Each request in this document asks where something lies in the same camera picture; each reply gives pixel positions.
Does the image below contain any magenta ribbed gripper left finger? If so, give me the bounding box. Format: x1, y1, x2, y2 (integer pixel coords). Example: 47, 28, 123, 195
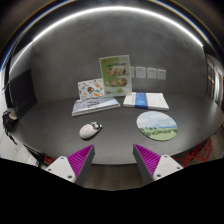
45, 144, 96, 187

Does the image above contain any white panda computer mouse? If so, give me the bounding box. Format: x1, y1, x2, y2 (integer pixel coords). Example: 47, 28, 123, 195
79, 122, 102, 139

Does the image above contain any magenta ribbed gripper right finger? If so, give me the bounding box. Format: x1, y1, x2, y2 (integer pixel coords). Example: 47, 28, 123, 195
132, 143, 184, 186

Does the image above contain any red metal chair frame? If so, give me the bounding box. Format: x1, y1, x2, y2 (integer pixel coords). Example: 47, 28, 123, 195
174, 139, 212, 167

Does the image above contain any round landscape mouse pad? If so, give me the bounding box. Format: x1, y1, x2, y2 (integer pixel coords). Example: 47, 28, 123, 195
136, 111, 178, 141

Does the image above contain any white wall switch plate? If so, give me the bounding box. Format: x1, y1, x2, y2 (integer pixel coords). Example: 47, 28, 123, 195
147, 68, 157, 79
135, 67, 146, 78
158, 69, 166, 80

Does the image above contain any dark board leaning on wall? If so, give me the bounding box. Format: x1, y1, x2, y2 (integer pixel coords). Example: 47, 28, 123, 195
9, 70, 37, 119

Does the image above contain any white book with blue band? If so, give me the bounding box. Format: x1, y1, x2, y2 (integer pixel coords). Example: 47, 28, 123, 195
123, 92, 169, 110

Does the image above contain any grey patterned flat book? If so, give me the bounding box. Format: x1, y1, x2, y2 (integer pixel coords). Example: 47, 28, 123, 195
72, 96, 120, 116

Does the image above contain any small colourful upright card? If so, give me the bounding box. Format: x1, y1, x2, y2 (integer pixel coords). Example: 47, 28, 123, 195
78, 79, 104, 100

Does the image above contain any green upright picture book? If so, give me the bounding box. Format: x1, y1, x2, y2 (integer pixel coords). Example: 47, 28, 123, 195
99, 55, 132, 96

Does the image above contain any black bag on floor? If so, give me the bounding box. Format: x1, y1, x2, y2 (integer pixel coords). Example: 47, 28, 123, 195
2, 111, 18, 143

